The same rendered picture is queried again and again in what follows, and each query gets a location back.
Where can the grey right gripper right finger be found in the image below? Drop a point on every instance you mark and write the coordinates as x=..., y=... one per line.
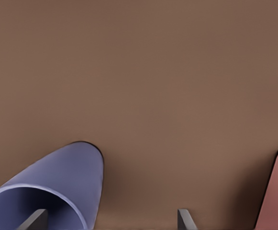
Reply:
x=184, y=220

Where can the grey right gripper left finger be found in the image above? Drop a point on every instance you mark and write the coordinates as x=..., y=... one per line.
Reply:
x=34, y=220

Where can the blue cup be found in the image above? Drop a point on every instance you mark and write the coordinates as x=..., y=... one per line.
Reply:
x=64, y=175

